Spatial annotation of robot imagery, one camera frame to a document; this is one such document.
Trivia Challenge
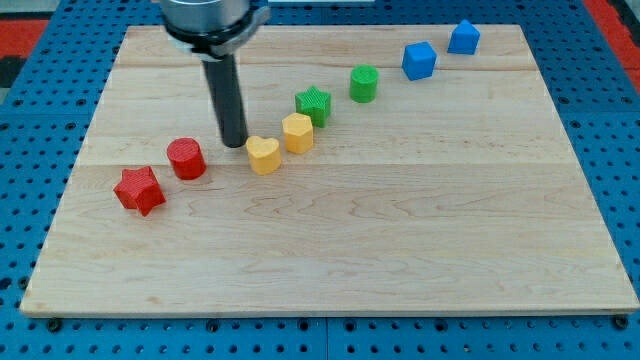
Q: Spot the yellow heart block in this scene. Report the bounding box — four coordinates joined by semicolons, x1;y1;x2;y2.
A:
246;136;282;175

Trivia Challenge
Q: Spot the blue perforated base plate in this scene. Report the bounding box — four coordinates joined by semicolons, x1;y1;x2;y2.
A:
1;0;639;359

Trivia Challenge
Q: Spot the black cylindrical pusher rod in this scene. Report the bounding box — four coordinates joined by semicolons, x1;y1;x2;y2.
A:
203;55;248;148

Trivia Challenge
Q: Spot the blue cube block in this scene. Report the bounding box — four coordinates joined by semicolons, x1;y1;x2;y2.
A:
401;42;437;81

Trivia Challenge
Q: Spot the green cylinder block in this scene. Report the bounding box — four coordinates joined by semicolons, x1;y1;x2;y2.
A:
349;64;379;103

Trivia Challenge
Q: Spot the green star block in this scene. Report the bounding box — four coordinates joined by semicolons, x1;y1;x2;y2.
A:
294;85;332;128

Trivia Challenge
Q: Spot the red star block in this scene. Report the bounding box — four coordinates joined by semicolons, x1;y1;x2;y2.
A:
113;166;166;216

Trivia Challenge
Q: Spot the red cylinder block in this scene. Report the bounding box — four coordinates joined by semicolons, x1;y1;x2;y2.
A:
166;137;207;180

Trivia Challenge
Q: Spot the light wooden board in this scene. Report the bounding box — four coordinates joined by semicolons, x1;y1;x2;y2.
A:
21;25;639;319

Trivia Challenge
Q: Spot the yellow hexagon block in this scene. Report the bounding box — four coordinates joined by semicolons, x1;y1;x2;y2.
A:
282;113;314;154

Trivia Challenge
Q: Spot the blue pentagon block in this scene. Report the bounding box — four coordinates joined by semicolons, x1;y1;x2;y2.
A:
447;19;481;55

